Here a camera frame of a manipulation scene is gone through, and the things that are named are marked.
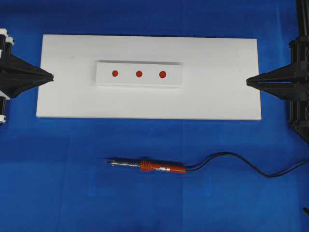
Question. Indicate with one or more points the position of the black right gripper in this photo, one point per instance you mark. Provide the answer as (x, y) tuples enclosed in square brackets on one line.
[(297, 73)]

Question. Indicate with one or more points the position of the left gripper white rollers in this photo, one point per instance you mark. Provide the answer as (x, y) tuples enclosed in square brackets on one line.
[(11, 87)]

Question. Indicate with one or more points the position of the red handled soldering iron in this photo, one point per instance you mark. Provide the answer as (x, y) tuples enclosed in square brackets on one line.
[(147, 165)]

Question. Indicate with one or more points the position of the large white base board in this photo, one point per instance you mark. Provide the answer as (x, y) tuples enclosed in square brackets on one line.
[(213, 78)]

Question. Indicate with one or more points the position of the blue table cloth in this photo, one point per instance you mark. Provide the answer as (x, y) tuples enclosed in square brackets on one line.
[(53, 174)]

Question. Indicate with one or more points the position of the small white marked plate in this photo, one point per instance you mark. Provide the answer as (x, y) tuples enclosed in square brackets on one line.
[(139, 74)]

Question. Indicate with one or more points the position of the black aluminium frame rail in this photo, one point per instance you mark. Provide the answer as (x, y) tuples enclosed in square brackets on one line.
[(302, 10)]

